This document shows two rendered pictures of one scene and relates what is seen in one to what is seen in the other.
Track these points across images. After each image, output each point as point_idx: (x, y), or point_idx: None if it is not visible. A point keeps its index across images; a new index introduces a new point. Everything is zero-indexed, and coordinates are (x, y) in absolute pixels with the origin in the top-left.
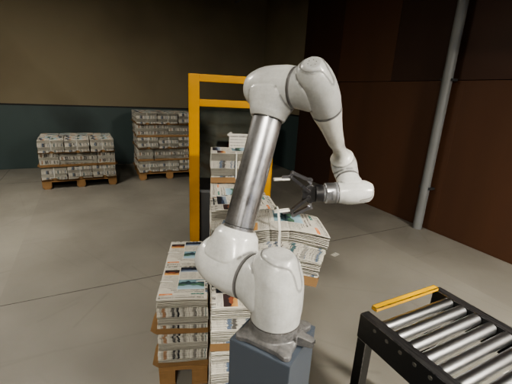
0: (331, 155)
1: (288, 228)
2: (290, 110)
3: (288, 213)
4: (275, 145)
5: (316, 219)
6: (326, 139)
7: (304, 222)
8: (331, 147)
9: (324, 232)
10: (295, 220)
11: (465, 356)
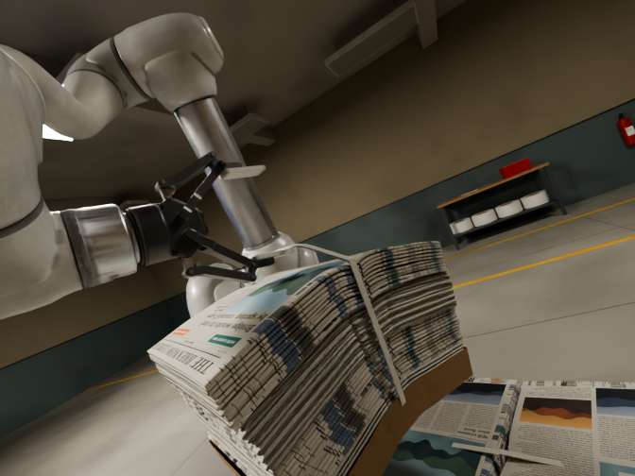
0: (19, 64)
1: (242, 289)
2: (155, 96)
3: (288, 284)
4: (191, 145)
5: (197, 364)
6: (100, 129)
7: (225, 314)
8: (88, 134)
9: (163, 344)
10: (248, 297)
11: None
